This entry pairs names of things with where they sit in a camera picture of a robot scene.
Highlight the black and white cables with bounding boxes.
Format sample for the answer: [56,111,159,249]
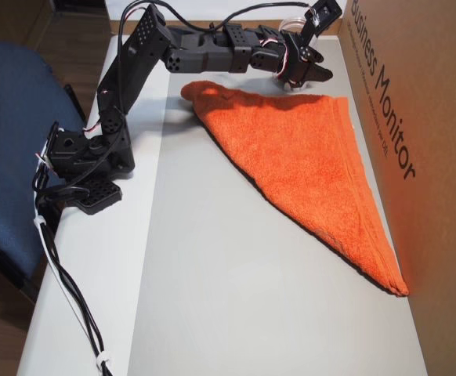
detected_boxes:
[34,172,107,376]

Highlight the clear jar with white cubes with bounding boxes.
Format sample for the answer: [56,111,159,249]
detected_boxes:
[273,14,319,94]

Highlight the grey desk mat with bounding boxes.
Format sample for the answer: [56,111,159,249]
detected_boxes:
[125,38,429,376]

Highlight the blue office chair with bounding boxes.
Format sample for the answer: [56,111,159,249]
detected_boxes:
[0,42,88,305]

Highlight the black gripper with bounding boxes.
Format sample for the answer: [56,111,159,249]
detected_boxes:
[280,33,335,85]

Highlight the brown cardboard monitor box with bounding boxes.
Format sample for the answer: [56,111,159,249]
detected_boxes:
[339,0,456,376]

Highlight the orange terry towel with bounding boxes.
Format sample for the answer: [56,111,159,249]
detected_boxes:
[179,80,410,299]

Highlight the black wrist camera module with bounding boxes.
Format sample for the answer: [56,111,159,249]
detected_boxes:
[300,0,341,44]

